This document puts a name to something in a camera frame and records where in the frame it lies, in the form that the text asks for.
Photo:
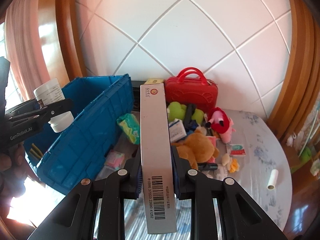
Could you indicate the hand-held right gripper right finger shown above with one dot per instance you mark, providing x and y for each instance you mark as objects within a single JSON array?
[{"x": 175, "y": 180}]

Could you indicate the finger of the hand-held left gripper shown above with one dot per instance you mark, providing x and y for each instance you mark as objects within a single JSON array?
[
  {"x": 55, "y": 108},
  {"x": 22, "y": 107}
]

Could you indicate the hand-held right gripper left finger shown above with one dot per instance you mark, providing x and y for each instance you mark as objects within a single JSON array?
[{"x": 139, "y": 186}]

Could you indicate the white bottle brown label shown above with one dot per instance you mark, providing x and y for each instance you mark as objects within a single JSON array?
[{"x": 48, "y": 92}]

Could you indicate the blue plastic crate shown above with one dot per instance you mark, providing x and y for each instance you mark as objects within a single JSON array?
[{"x": 87, "y": 135}]

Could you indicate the long grey box red logo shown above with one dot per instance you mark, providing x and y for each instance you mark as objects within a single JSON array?
[{"x": 156, "y": 142}]

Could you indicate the person's left hand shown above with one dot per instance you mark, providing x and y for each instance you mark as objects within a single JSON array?
[{"x": 11, "y": 160}]

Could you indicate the black tube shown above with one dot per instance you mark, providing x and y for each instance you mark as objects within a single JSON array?
[{"x": 207, "y": 166}]

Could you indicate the small pink tissue packet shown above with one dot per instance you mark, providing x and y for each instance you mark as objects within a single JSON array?
[{"x": 115, "y": 158}]

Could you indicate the brown bear plush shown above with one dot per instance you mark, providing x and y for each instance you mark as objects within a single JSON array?
[{"x": 197, "y": 147}]

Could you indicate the white box blue print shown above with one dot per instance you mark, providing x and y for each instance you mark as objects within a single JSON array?
[{"x": 177, "y": 130}]

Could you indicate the pink curtain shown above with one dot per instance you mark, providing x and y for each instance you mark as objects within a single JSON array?
[{"x": 25, "y": 55}]

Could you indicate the green tissue packet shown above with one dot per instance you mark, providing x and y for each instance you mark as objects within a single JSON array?
[{"x": 130, "y": 127}]

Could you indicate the small yellow plush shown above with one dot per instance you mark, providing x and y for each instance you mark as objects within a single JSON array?
[{"x": 233, "y": 166}]

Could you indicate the red green card packet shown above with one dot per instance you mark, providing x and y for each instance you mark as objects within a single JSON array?
[{"x": 236, "y": 150}]

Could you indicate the green frog plush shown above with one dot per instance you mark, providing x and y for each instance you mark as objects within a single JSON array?
[{"x": 175, "y": 111}]

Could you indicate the black plastic tool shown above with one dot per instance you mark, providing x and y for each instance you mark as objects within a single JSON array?
[{"x": 189, "y": 112}]

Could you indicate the pink pig plush red outfit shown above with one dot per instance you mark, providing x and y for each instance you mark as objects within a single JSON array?
[{"x": 222, "y": 125}]

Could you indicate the black slatted box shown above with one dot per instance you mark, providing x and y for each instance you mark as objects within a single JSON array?
[{"x": 136, "y": 97}]

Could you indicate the red handbag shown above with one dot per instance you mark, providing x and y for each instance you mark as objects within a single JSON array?
[{"x": 190, "y": 95}]

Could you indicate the white paper roll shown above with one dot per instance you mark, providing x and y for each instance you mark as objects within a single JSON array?
[{"x": 272, "y": 180}]

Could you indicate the flat yellow box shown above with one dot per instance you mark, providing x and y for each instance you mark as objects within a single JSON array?
[{"x": 155, "y": 81}]

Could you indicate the green roll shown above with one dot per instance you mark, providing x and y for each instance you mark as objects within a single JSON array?
[{"x": 306, "y": 156}]

